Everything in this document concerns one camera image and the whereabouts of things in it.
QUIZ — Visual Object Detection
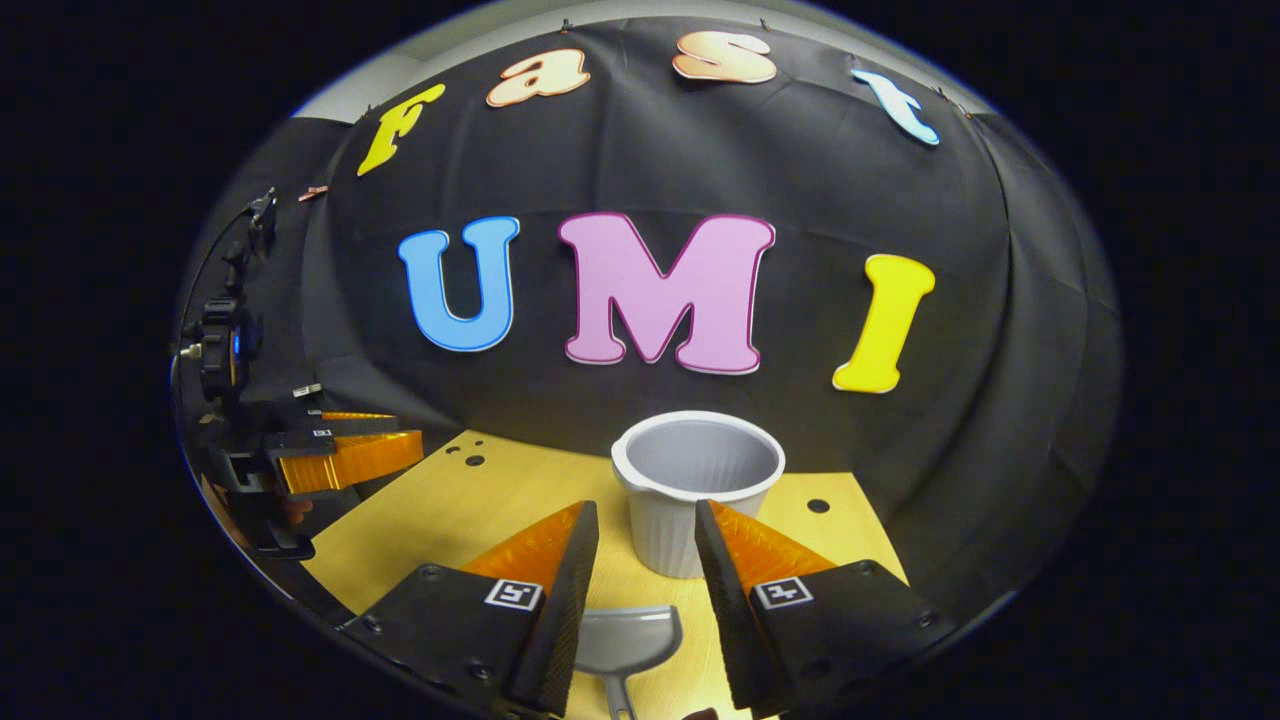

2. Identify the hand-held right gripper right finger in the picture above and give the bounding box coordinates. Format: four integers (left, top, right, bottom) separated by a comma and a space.
692, 497, 957, 716

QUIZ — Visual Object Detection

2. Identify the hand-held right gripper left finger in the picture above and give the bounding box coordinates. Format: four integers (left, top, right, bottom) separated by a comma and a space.
340, 500, 602, 719

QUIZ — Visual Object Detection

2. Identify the grey dustpan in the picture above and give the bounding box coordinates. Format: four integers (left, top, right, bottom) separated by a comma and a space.
574, 604, 685, 720

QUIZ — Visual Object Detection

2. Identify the white ribbed garbage bin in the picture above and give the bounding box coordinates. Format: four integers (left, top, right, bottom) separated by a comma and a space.
610, 409, 788, 580

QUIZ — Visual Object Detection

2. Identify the wooden desktop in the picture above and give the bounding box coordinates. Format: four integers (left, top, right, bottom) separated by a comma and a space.
300, 428, 911, 720

